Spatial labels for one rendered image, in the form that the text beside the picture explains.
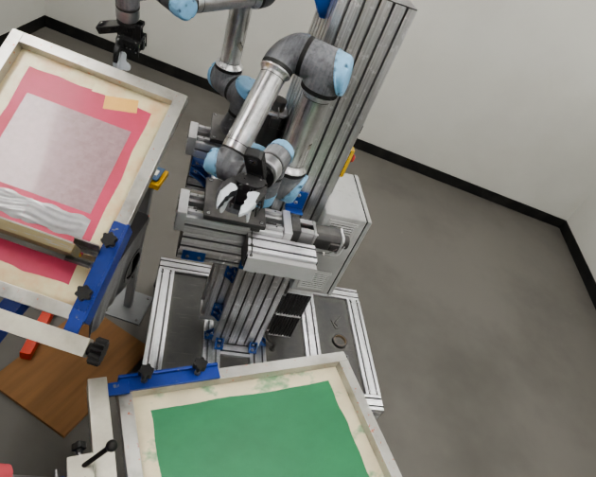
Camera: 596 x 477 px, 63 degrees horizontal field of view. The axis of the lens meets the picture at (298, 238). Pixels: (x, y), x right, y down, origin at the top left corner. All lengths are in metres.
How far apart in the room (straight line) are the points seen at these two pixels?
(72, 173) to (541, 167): 4.77
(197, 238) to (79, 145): 0.51
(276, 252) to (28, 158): 0.85
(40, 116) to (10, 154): 0.15
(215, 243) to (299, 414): 0.68
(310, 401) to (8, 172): 1.18
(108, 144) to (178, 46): 3.67
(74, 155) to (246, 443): 1.02
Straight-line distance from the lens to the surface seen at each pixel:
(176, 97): 1.72
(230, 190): 1.13
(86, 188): 1.64
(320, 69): 1.44
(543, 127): 5.42
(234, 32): 2.09
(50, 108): 1.78
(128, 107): 1.74
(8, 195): 1.68
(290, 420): 1.66
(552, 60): 5.18
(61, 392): 2.68
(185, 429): 1.57
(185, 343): 2.64
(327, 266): 2.18
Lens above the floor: 2.34
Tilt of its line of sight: 38 degrees down
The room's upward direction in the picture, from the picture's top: 24 degrees clockwise
